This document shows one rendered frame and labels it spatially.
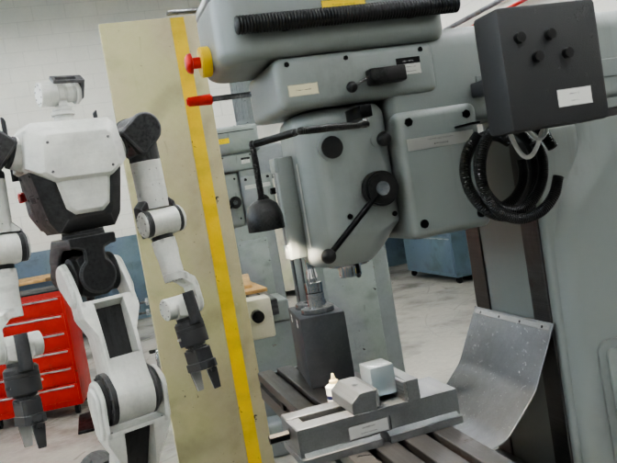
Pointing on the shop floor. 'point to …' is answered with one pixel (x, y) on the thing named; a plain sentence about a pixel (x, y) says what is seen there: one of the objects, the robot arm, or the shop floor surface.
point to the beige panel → (191, 242)
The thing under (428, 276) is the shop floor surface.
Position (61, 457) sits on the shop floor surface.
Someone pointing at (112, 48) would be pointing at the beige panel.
